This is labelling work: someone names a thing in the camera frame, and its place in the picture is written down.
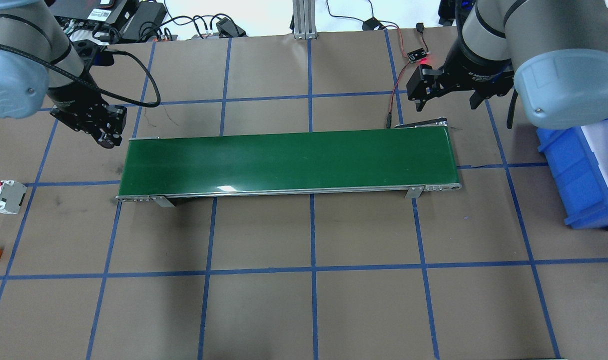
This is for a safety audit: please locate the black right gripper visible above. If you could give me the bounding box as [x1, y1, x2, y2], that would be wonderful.
[407, 38, 515, 112]

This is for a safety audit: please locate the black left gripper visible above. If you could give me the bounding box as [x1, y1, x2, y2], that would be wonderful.
[50, 95, 126, 147]

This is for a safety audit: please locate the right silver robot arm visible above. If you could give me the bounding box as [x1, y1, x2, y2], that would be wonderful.
[407, 0, 608, 130]

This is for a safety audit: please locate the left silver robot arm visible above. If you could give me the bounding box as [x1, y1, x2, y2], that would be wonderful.
[0, 0, 161, 149]

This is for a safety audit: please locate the small red-lit controller board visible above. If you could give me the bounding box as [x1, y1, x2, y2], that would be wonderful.
[407, 47, 430, 64]

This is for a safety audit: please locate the green conveyor belt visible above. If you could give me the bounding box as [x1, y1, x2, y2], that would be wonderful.
[116, 123, 462, 207]

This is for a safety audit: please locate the white circuit breaker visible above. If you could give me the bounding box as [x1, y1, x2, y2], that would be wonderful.
[0, 180, 27, 215]

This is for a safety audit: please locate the blue plastic bin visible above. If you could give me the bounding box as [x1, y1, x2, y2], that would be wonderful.
[536, 119, 608, 229]

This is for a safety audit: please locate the red black power cable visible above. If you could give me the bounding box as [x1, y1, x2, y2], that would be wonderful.
[386, 24, 430, 130]

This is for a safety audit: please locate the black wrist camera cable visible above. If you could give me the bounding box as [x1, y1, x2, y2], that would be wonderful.
[0, 40, 161, 109]

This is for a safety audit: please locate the aluminium frame post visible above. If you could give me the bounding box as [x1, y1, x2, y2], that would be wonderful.
[292, 0, 318, 40]

